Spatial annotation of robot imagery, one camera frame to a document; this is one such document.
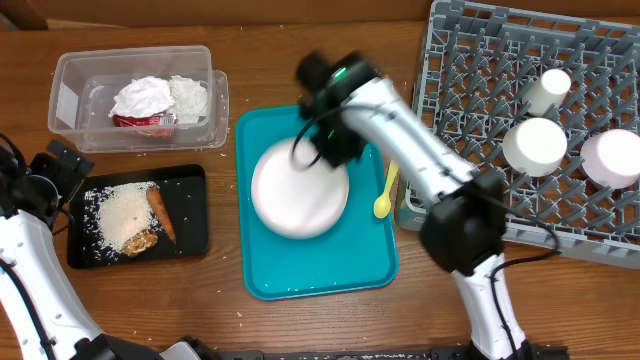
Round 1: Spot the large white plate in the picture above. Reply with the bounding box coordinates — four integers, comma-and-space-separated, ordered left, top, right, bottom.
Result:
251, 138, 349, 239

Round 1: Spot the yellow plastic spoon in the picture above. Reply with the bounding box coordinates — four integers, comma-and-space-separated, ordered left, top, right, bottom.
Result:
373, 160, 399, 219

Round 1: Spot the brown food scrap chunk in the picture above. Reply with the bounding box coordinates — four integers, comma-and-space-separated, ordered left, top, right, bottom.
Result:
121, 230, 158, 257

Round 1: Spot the orange carrot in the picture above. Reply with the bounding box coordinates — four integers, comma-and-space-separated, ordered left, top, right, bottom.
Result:
146, 187, 177, 243

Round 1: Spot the red foil snack wrapper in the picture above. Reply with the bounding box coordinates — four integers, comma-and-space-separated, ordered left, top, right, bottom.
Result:
112, 113, 178, 138

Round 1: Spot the white paper napkin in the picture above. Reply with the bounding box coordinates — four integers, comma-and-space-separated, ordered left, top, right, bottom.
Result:
168, 75, 208, 124

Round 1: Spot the grey dishwasher rack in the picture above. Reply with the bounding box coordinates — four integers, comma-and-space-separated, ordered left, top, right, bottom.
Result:
413, 1, 639, 269

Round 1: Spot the pale green saucer plate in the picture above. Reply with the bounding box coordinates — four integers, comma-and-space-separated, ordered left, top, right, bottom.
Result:
502, 118, 568, 177

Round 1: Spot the small white cup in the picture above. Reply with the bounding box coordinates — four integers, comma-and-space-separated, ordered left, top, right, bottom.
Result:
523, 69, 571, 117

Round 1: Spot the medium white plate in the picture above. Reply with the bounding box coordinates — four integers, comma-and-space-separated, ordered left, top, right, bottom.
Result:
580, 129, 639, 189

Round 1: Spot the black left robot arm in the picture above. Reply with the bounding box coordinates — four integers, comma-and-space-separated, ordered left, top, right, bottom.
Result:
1, 136, 221, 360

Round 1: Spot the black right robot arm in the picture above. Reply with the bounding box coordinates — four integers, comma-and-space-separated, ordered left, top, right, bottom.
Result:
295, 52, 528, 359

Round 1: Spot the pile of rice grains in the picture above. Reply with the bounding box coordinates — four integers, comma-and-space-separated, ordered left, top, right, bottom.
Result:
83, 182, 160, 260

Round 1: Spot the teal plastic serving tray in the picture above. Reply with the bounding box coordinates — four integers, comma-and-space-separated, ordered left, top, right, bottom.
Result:
235, 106, 399, 301

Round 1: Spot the clear plastic bin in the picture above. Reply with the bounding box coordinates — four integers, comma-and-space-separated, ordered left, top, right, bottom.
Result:
48, 45, 229, 153

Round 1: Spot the black plastic tray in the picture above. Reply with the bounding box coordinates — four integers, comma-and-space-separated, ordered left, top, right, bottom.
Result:
66, 164, 209, 269

